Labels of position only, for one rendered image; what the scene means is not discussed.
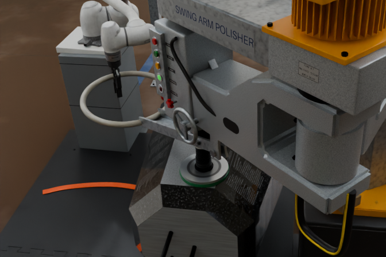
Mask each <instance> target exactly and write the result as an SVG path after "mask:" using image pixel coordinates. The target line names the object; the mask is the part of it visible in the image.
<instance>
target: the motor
mask: <svg viewBox="0 0 386 257"><path fill-rule="evenodd" d="M262 32H264V33H267V34H270V35H272V36H274V37H277V38H279V39H281V40H284V41H286V42H289V43H291V44H294V45H296V46H298V47H301V48H303V49H305V50H308V51H310V52H312V53H315V54H318V55H320V56H322V57H325V58H327V59H329V60H332V61H335V62H336V63H339V64H342V65H348V64H350V63H352V62H354V61H356V60H358V59H360V58H362V57H364V56H366V55H368V54H370V53H372V52H374V51H376V50H378V49H380V48H382V47H384V46H386V0H292V11H291V15H289V16H287V17H284V18H282V19H279V20H277V21H274V22H268V23H267V24H266V25H264V26H262Z"/></svg>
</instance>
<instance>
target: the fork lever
mask: <svg viewBox="0 0 386 257"><path fill-rule="evenodd" d="M158 112H160V114H161V117H160V118H158V119H156V120H151V119H148V118H145V117H142V116H139V120H140V121H141V123H142V125H141V126H142V127H145V128H148V129H150V130H153V131H156V132H158V133H161V134H164V135H167V136H169V137H172V138H175V139H177V140H180V141H182V142H184V141H183V140H182V139H181V138H180V137H179V135H178V133H177V132H176V129H175V126H174V124H173V119H171V118H170V117H169V116H167V115H166V113H165V109H162V108H158ZM188 139H189V140H192V139H193V134H191V133H190V132H189V131H188ZM193 146H196V147H199V148H201V149H204V150H207V151H209V152H210V155H211V156H212V157H213V158H214V157H216V156H217V154H216V152H215V150H213V149H212V150H211V143H210V140H209V139H206V138H203V137H200V136H198V140H197V142H196V143H195V144H193ZM227 149H229V147H227V146H226V145H224V144H221V156H223V157H225V158H227V157H228V153H227Z"/></svg>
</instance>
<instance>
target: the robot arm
mask: <svg viewBox="0 0 386 257"><path fill-rule="evenodd" d="M103 1H104V2H106V3H107V4H109V6H102V5H101V4H100V3H99V2H96V1H88V2H85V3H84V4H83V6H82V8H81V10H80V25H81V28H82V33H83V38H82V39H81V40H79V41H78V44H84V46H85V47H87V46H89V45H93V46H97V47H100V46H103V48H104V53H105V59H106V60H107V65H108V67H110V68H111V73H113V76H114V77H115V79H113V84H114V92H115V93H117V98H120V97H122V90H121V88H122V85H121V74H120V73H119V68H118V67H119V66H120V65H121V58H122V55H121V48H124V47H126V46H138V45H144V44H147V43H150V35H149V28H152V27H154V26H153V25H151V24H146V23H145V22H144V21H143V20H141V19H140V18H139V13H138V8H137V7H136V6H135V5H134V4H132V3H130V2H129V1H128V0H103ZM124 27H125V28H124Z"/></svg>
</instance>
